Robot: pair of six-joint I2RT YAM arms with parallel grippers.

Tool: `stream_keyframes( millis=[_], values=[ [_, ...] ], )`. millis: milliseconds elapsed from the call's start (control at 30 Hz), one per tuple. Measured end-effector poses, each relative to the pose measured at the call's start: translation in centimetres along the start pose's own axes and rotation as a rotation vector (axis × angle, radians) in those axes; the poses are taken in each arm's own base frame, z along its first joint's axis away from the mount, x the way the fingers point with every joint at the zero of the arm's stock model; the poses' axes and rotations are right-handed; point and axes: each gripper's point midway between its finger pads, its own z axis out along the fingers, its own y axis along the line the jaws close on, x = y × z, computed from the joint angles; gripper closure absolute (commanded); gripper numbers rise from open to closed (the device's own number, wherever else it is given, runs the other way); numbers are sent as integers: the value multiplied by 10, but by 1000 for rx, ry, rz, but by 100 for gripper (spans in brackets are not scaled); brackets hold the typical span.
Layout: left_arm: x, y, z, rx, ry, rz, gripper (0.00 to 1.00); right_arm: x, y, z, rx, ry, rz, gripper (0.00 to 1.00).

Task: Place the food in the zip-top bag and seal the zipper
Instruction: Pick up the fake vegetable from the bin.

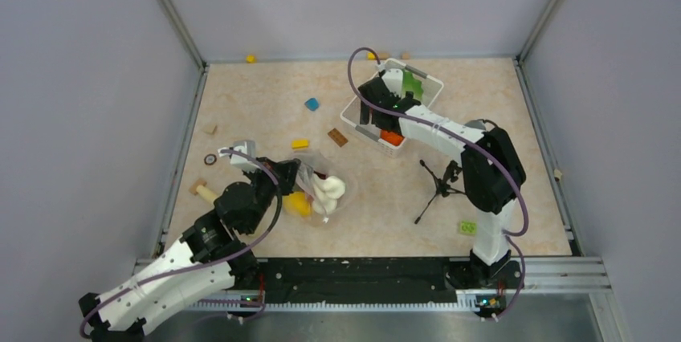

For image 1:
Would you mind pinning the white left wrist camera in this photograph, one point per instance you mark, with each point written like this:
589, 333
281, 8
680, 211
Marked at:
245, 149

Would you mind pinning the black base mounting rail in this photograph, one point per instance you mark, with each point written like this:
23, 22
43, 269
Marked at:
374, 281

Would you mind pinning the white perforated plastic basket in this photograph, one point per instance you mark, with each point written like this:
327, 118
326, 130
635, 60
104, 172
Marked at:
375, 108

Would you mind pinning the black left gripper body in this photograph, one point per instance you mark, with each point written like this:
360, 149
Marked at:
285, 186

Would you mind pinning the small black ring wheel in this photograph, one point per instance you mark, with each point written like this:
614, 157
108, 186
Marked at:
210, 159

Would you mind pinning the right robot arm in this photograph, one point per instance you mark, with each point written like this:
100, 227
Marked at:
490, 165

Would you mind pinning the wooden rectangular block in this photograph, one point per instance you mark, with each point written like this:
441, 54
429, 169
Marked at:
198, 187

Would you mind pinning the orange mini pumpkin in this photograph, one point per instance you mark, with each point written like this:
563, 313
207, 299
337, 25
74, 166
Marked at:
391, 138

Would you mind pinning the clear zip top bag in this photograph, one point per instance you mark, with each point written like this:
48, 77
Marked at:
313, 161

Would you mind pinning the green lettuce leaf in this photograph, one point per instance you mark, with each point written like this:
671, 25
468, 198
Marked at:
411, 85

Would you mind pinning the small wooden cube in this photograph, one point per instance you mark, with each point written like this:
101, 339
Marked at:
210, 129

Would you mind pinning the cream cylinder block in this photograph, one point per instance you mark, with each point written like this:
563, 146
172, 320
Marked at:
206, 194

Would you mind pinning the yellow and wood peg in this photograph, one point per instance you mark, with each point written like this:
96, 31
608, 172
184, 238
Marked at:
379, 56

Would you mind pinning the yellow lego brick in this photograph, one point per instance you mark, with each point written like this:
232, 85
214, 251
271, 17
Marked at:
300, 144

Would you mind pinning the blue block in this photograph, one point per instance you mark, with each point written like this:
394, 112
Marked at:
312, 104

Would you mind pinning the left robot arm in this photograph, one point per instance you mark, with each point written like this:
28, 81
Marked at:
212, 255

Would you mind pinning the yellow lemon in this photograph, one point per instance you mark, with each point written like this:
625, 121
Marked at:
297, 204

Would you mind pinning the brown lego brick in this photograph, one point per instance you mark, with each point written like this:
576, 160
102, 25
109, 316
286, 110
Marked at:
337, 137

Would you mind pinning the microphone on black tripod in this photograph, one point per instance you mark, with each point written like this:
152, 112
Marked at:
441, 185

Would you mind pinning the light green lego brick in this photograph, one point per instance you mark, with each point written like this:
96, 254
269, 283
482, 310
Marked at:
467, 228

